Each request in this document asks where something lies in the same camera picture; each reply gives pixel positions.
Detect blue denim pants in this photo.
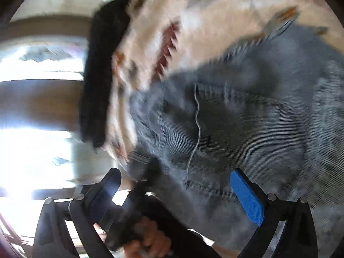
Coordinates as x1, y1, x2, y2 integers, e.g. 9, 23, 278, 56
126, 23, 344, 258

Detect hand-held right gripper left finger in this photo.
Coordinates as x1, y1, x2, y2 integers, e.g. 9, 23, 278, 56
32, 167, 123, 258

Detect black cloth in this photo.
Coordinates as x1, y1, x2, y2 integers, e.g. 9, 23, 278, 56
79, 0, 133, 149

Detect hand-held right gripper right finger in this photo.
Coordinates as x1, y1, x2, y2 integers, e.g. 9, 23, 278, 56
230, 168, 319, 258

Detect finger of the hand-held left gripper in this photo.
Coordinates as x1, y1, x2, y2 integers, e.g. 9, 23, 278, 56
134, 157, 169, 195

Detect person's left hand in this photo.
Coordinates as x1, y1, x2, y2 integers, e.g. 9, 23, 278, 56
93, 216, 173, 258

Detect leaf printed fleece blanket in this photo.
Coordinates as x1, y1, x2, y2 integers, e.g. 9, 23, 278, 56
103, 0, 339, 174

